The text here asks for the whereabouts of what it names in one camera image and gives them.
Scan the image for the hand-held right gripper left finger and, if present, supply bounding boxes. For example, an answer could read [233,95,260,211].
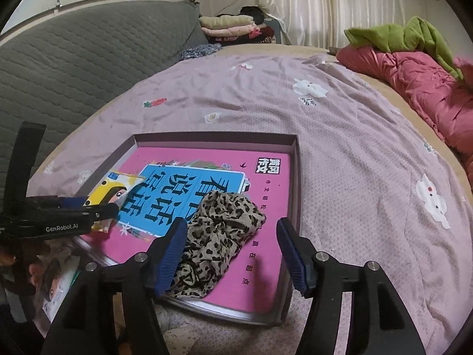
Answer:
[41,217,189,355]

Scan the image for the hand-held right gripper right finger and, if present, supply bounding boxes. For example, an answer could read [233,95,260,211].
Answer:
[276,217,427,355]

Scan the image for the small yellow picture book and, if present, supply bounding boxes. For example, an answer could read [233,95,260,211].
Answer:
[86,170,145,234]

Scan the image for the leopard print scrunchie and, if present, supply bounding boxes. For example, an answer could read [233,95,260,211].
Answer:
[170,191,267,299]

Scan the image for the doll face plastic packet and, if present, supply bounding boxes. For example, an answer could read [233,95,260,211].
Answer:
[35,255,84,326]

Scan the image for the shallow dark cardboard box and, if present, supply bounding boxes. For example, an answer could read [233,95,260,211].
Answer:
[76,132,302,328]

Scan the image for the grey quilted headboard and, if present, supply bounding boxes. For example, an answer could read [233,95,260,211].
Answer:
[0,0,208,178]

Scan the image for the blue patterned cloth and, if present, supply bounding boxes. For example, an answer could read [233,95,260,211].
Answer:
[180,43,222,62]

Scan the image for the pink folded blanket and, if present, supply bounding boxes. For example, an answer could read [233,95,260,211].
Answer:
[203,24,259,39]

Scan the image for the pink quilt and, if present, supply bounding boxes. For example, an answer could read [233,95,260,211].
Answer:
[336,44,473,193]

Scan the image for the dark floral folded cloth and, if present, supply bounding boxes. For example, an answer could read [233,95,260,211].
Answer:
[207,26,276,47]

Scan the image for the beige folded blanket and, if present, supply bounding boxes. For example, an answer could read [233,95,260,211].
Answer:
[199,15,255,30]

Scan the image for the grey blue stool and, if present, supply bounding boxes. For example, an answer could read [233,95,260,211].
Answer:
[264,17,287,45]

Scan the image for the green garment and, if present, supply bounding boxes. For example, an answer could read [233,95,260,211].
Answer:
[344,15,466,82]

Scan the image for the black garment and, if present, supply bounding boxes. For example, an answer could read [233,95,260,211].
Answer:
[239,5,267,25]

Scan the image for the white curtain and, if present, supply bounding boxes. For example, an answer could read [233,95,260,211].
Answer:
[259,0,449,50]

